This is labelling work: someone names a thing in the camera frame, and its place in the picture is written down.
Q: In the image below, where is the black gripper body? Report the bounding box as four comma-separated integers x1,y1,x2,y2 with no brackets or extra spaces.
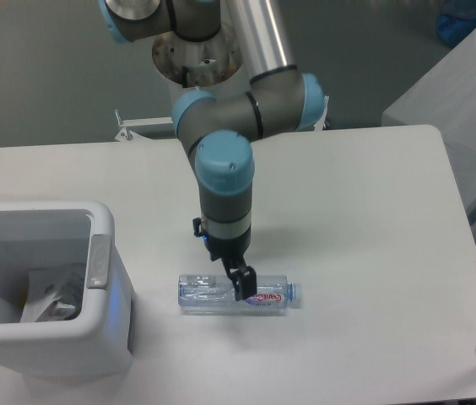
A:
203,231,251,269

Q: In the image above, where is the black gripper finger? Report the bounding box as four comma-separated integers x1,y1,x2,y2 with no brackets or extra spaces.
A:
225,264,257,301

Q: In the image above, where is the crushed clear plastic water bottle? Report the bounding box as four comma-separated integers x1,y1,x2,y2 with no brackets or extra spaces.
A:
178,274,303,316

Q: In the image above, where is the clear plastic wrapper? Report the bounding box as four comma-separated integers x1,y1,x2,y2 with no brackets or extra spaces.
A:
20,263,86,323

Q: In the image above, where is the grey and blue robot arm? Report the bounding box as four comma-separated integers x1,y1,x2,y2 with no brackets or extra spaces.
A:
99,1,326,300

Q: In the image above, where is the white plastic trash can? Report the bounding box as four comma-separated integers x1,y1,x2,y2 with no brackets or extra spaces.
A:
0,201,135,376

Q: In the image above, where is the grey covered cabinet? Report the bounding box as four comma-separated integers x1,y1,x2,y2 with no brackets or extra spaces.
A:
381,30,476,223

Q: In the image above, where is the blue plastic bag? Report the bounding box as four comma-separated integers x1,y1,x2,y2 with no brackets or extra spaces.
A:
435,0,476,48

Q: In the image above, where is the white metal mounting bracket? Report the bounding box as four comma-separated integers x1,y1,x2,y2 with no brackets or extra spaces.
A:
114,109,176,142

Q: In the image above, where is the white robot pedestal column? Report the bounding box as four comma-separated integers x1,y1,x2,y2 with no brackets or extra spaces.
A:
151,23,260,138

